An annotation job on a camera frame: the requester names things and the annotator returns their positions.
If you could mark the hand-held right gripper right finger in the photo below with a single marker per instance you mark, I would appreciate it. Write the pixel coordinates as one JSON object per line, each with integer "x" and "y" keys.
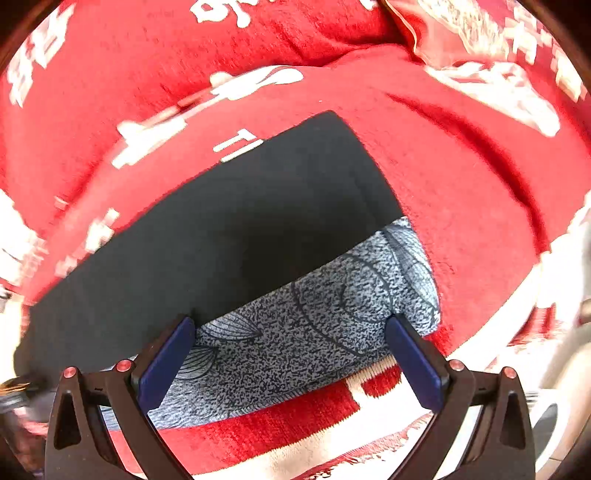
{"x": 413, "y": 364}

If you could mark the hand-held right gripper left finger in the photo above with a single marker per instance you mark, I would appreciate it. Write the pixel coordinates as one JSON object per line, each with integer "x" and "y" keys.
{"x": 168, "y": 364}

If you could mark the black pants with grey lining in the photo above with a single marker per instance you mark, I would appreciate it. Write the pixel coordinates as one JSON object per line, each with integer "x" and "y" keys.
{"x": 231, "y": 230}

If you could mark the shiny red pillow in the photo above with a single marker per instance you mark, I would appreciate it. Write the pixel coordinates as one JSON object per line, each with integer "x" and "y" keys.
{"x": 443, "y": 41}

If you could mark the red printed sofa cover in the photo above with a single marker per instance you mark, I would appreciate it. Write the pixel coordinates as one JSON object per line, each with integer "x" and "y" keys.
{"x": 461, "y": 184}

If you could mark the red printed back cushion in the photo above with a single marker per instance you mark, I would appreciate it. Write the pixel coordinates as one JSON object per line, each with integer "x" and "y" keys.
{"x": 138, "y": 41}

